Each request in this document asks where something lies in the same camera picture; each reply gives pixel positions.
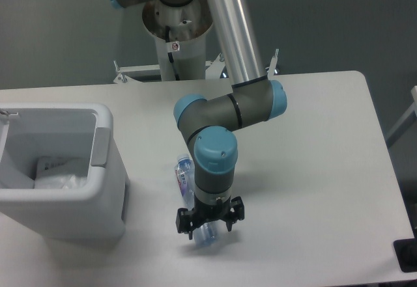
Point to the clear plastic water bottle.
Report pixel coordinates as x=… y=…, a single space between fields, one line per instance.
x=207 y=234

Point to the white printed wrapper in bin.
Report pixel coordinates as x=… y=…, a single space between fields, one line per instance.
x=49 y=166

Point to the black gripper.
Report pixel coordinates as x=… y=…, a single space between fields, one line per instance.
x=230 y=211

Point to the white plastic trash can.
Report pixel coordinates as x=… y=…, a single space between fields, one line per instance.
x=83 y=130

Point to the white metal frame at right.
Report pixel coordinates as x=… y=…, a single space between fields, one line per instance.
x=404 y=122

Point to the clear plastic bag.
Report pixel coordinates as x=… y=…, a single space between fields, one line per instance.
x=66 y=181

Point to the levelling bolt bracket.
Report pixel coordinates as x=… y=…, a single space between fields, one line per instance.
x=120 y=76
x=273 y=68

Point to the black device at table edge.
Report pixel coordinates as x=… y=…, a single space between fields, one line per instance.
x=405 y=250

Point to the left levelling bolt bracket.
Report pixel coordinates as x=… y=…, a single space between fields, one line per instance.
x=120 y=76

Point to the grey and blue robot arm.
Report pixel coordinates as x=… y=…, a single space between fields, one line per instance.
x=207 y=126

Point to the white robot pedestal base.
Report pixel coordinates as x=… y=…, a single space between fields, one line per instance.
x=180 y=37

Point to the right levelling bolt bracket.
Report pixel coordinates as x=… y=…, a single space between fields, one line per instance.
x=273 y=68

